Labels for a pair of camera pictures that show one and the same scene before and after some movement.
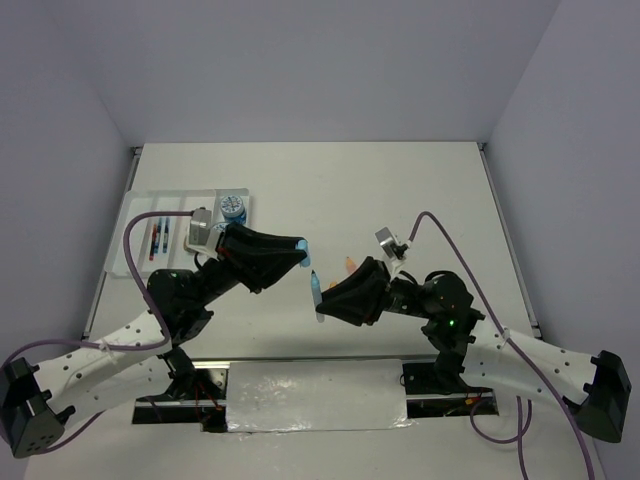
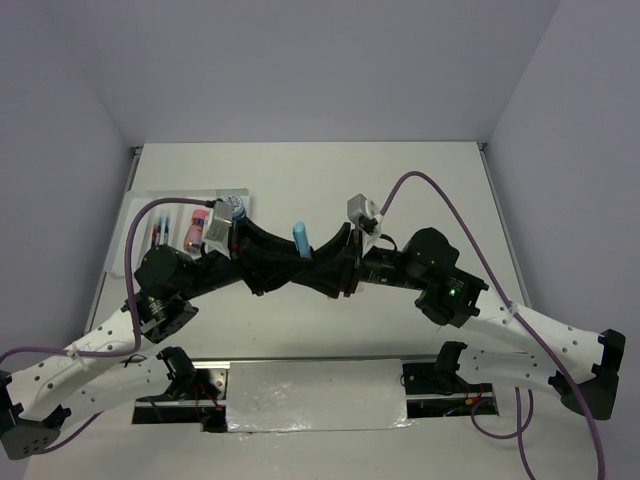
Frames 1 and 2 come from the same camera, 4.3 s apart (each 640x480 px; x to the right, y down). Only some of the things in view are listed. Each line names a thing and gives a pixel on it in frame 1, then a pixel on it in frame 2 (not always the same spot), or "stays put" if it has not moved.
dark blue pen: x=158 y=239 stays put
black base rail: x=204 y=398 stays put
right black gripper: x=371 y=277 to x=333 y=275
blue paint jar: x=232 y=209 stays put
